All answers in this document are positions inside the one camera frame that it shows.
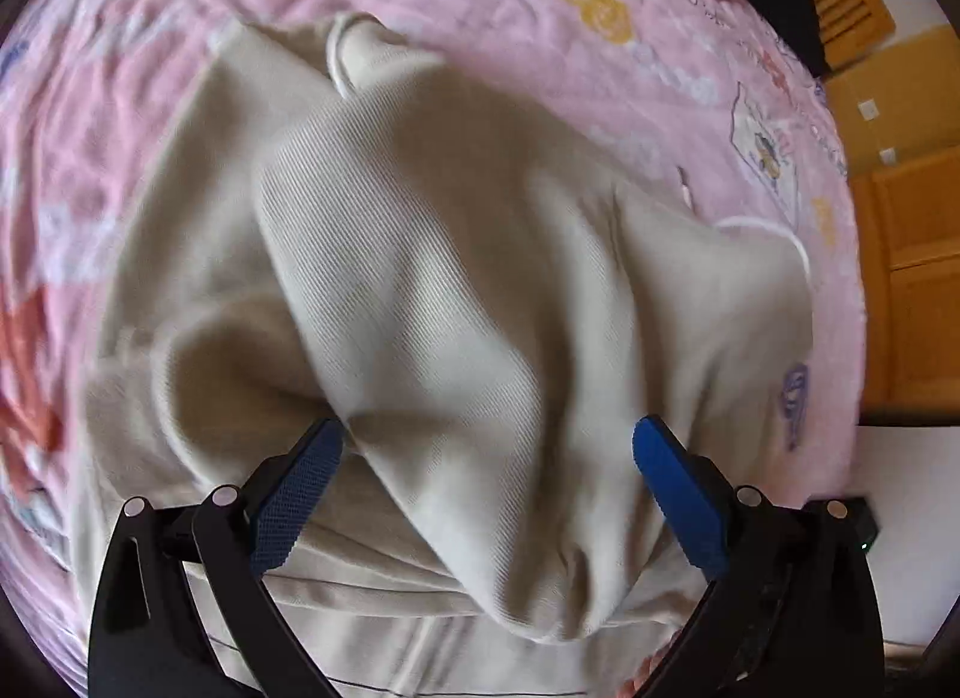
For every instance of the pink printed quilt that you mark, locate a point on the pink printed quilt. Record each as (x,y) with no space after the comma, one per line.
(525,31)

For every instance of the yellow wooden wall panel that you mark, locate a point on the yellow wooden wall panel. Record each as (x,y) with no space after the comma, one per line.
(900,76)

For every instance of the cream zip hoodie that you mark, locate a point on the cream zip hoodie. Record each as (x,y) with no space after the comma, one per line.
(450,293)

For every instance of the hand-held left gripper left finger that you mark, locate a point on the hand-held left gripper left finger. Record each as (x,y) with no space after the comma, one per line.
(300,495)

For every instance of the white wall socket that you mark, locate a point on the white wall socket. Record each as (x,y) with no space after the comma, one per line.
(889,157)
(870,109)

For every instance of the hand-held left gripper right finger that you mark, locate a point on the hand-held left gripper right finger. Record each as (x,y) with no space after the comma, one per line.
(675,488)

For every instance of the wooden wardrobe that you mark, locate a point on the wooden wardrobe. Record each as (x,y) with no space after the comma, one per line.
(915,278)

